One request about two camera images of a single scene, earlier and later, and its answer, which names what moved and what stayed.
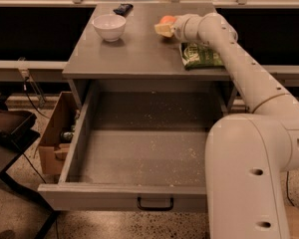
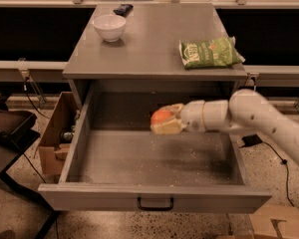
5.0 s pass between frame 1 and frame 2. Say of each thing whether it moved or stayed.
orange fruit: moved
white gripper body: moved
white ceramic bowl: stayed
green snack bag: stayed
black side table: stayed
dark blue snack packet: stayed
